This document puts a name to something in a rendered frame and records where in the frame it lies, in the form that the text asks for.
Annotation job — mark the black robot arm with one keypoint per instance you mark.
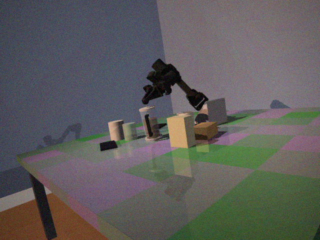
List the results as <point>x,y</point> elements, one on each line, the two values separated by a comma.
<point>162,69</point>

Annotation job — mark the tan cylinder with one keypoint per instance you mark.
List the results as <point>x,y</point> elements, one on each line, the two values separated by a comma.
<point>116,130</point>
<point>187,113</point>

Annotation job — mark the glass french press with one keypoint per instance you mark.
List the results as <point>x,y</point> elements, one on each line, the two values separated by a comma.
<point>150,122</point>

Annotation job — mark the pale green cylinder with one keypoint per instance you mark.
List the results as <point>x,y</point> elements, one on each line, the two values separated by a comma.
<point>129,131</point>

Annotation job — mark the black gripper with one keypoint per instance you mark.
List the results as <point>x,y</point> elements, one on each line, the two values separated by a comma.
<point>157,90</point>

